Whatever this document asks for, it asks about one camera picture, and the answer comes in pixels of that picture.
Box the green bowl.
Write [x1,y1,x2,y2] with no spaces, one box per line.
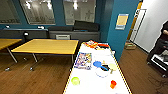
[70,76,81,86]

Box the orange cup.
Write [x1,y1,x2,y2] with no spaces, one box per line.
[109,79,118,90]

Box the red orange flat package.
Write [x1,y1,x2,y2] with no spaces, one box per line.
[83,39,100,50]

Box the colourful game box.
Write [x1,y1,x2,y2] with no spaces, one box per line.
[73,51,93,71]

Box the dark grey sofa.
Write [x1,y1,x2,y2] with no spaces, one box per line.
[48,19,102,43]
[0,27,50,41]

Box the red flat object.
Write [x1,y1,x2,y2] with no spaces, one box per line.
[98,43,111,50]

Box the yellow round paddle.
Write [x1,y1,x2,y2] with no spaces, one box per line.
[108,63,119,73]

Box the white work table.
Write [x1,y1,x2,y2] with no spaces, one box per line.
[62,41,133,94]

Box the cardboard box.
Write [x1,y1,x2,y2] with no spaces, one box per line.
[124,40,137,51]

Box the small white object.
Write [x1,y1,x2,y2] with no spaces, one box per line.
[36,25,46,31]

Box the white double door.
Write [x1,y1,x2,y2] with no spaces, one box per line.
[129,0,168,54]

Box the black wheeled cart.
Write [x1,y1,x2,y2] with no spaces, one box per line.
[146,44,168,78]

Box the person in dark clothes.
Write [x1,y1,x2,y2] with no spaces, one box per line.
[159,20,168,51]

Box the interior glass wall window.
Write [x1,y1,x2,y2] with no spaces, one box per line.
[0,0,21,25]
[19,0,57,26]
[63,0,98,26]

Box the beige framed wall notice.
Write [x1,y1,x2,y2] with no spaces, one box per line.
[115,13,130,31]

